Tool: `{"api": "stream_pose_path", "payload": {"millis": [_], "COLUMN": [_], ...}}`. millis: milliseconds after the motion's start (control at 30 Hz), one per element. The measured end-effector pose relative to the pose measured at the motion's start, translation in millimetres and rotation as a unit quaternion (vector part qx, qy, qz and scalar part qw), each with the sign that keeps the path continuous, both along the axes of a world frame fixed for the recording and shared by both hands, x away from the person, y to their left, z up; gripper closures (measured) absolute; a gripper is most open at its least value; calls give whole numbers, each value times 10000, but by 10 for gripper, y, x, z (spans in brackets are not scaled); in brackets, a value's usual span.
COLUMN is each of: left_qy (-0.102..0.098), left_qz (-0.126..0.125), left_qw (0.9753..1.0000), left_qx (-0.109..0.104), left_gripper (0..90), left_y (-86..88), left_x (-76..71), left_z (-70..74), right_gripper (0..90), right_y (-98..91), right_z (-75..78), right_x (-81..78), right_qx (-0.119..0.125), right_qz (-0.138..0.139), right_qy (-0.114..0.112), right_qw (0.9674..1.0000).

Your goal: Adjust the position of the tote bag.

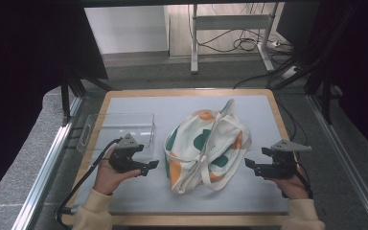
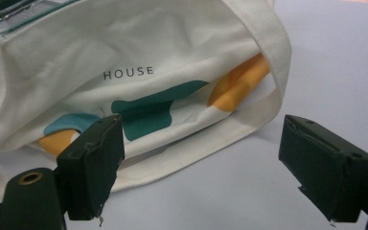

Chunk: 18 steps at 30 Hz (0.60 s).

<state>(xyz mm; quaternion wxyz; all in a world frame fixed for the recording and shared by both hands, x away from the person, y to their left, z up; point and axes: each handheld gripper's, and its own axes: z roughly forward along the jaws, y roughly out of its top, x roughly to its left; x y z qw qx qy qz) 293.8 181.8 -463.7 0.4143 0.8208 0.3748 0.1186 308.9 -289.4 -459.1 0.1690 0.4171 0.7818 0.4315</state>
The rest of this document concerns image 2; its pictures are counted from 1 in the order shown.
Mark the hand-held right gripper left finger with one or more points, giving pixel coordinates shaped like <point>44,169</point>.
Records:
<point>91,166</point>

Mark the white canvas tote bag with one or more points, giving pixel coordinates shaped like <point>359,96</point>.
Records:
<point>76,64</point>

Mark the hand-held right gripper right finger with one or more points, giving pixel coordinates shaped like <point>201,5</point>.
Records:
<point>326,166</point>

